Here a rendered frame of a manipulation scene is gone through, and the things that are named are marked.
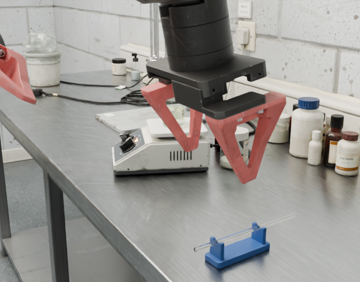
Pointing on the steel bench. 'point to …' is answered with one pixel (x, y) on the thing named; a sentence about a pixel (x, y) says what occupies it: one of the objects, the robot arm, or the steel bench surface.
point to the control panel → (132, 149)
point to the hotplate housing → (164, 156)
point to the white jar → (119, 66)
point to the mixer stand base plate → (131, 119)
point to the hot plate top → (155, 125)
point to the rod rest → (237, 249)
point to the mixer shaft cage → (155, 34)
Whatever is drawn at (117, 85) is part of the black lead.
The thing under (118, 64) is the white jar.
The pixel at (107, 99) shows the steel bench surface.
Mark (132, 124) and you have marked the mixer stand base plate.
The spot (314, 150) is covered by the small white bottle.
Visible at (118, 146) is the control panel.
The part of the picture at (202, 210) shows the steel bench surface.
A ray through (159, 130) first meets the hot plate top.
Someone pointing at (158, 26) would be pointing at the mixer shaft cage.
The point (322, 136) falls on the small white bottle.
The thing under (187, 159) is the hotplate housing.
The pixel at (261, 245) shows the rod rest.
